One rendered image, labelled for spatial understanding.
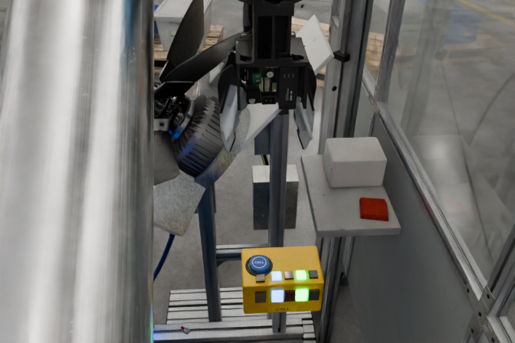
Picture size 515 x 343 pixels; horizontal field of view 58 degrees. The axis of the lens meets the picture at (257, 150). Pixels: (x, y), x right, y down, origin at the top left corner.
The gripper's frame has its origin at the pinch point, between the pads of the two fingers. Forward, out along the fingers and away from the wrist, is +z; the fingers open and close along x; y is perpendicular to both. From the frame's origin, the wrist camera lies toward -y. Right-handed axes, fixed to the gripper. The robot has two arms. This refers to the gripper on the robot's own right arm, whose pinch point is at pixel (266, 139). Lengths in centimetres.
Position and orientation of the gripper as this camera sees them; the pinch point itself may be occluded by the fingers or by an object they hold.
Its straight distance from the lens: 58.1
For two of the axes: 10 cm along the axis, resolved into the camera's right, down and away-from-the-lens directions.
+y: 0.5, 5.8, -8.1
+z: 0.0, 8.1, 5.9
